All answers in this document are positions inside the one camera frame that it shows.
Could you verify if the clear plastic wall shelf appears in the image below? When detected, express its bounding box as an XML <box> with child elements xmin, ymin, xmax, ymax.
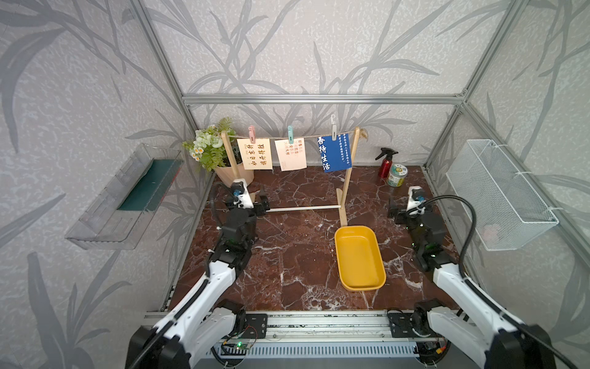
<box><xmin>65</xmin><ymin>144</ymin><xmax>184</xmax><ymax>250</ymax></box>

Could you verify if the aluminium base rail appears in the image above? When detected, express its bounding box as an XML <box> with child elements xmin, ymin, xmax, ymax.
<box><xmin>137</xmin><ymin>310</ymin><xmax>443</xmax><ymax>344</ymax></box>

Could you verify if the potted flower plant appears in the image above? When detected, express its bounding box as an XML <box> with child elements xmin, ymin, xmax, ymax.
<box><xmin>182</xmin><ymin>117</ymin><xmax>254</xmax><ymax>187</ymax></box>

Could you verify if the green-lidded tin can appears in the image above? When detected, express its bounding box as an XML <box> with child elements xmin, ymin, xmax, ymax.
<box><xmin>387</xmin><ymin>164</ymin><xmax>408</xmax><ymax>188</ymax></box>

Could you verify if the green mat in shelf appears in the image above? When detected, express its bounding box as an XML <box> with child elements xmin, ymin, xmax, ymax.
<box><xmin>117</xmin><ymin>159</ymin><xmax>183</xmax><ymax>212</ymax></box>

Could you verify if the blue calligraphy postcard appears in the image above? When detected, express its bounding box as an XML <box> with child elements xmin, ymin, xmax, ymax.
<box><xmin>317</xmin><ymin>134</ymin><xmax>352</xmax><ymax>173</ymax></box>

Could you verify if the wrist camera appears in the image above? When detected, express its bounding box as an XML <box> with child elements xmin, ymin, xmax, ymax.
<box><xmin>407</xmin><ymin>186</ymin><xmax>426</xmax><ymax>216</ymax></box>
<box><xmin>230</xmin><ymin>178</ymin><xmax>254</xmax><ymax>209</ymax></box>

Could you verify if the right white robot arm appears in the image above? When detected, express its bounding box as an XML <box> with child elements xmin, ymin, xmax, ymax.
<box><xmin>387</xmin><ymin>205</ymin><xmax>556</xmax><ymax>368</ymax></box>

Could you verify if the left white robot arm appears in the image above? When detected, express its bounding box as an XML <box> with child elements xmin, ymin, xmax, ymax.
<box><xmin>125</xmin><ymin>195</ymin><xmax>270</xmax><ymax>368</ymax></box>

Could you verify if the red spray bottle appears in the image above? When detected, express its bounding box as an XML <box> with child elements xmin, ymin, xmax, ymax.
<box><xmin>375</xmin><ymin>148</ymin><xmax>398</xmax><ymax>179</ymax></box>

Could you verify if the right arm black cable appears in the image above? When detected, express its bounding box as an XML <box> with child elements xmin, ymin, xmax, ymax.
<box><xmin>405</xmin><ymin>194</ymin><xmax>579</xmax><ymax>369</ymax></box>

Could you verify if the yellow plastic tray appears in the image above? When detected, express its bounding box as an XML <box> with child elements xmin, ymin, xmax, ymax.
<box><xmin>334</xmin><ymin>225</ymin><xmax>387</xmax><ymax>292</ymax></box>

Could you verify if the wooden string rack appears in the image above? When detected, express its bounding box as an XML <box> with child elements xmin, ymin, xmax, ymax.
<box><xmin>221</xmin><ymin>127</ymin><xmax>367</xmax><ymax>227</ymax></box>

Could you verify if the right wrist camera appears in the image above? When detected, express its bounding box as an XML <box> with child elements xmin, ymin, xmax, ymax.
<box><xmin>407</xmin><ymin>186</ymin><xmax>426</xmax><ymax>216</ymax></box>

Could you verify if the yellow calligraphy postcard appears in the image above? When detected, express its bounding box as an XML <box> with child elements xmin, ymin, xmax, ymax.
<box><xmin>237</xmin><ymin>138</ymin><xmax>273</xmax><ymax>171</ymax></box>

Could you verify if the pink clothespin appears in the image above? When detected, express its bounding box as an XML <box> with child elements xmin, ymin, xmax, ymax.
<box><xmin>248</xmin><ymin>125</ymin><xmax>256</xmax><ymax>145</ymax></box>

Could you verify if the white clothespin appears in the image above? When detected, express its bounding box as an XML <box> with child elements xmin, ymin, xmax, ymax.
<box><xmin>330</xmin><ymin>114</ymin><xmax>338</xmax><ymax>141</ymax></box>

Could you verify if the teal clothespin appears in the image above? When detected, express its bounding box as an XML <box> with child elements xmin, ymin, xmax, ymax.
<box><xmin>287</xmin><ymin>125</ymin><xmax>295</xmax><ymax>145</ymax></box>

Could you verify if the white wire basket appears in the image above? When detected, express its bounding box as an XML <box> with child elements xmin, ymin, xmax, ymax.
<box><xmin>446</xmin><ymin>139</ymin><xmax>559</xmax><ymax>252</ymax></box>

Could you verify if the cream red-text postcard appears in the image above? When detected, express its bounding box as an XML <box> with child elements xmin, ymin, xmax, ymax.
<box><xmin>274</xmin><ymin>138</ymin><xmax>307</xmax><ymax>172</ymax></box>

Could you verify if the circuit board with LED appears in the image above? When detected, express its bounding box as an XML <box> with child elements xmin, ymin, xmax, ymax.
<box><xmin>220</xmin><ymin>341</ymin><xmax>255</xmax><ymax>356</ymax></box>

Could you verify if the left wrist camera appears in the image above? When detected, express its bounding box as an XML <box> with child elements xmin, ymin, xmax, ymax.
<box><xmin>230</xmin><ymin>178</ymin><xmax>254</xmax><ymax>209</ymax></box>

